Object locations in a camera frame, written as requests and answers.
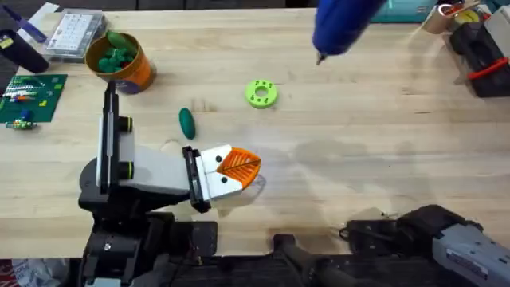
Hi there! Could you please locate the dark green vegetable toy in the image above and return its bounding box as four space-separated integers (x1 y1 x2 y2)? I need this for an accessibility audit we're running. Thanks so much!
178 107 197 141

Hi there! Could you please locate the black upright left wrist plate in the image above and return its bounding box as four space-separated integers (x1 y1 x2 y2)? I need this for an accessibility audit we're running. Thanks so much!
96 79 134 196

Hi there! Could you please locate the green disc with holes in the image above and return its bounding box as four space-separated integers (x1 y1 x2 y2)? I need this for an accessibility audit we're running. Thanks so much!
244 79 279 110

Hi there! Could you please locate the orange tub with green toys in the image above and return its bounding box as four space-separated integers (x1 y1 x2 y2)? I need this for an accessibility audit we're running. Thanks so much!
84 30 157 96

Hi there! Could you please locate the green board with toy blocks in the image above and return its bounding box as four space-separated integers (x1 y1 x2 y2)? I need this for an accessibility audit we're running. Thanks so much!
0 73 69 124

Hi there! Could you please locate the small loose toy block piece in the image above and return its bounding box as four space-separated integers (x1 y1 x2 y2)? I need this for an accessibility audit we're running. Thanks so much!
5 109 39 131

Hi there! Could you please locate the white plastic bag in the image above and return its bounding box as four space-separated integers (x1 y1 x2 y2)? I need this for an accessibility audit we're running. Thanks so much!
10 258 71 287

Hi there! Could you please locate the clear plastic parts box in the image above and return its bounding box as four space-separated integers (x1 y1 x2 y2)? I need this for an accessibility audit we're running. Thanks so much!
42 8 108 64

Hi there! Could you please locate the black cylinder case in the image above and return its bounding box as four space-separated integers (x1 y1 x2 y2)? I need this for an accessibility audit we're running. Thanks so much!
0 28 51 75

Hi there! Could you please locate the blue and white packet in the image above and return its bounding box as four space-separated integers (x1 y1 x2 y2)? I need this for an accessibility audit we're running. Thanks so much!
2 2 61 45

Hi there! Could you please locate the teal box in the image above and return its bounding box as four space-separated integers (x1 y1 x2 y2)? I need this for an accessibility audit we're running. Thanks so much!
369 0 440 24

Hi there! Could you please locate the brown tape roll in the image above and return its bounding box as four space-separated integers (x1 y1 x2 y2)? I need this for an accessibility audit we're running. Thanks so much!
421 2 465 36

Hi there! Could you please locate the black box with tools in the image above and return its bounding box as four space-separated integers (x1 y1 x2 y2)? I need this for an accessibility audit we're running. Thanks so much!
449 5 510 99

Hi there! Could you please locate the black rail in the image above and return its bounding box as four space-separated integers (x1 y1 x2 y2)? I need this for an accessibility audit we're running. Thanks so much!
131 233 439 287

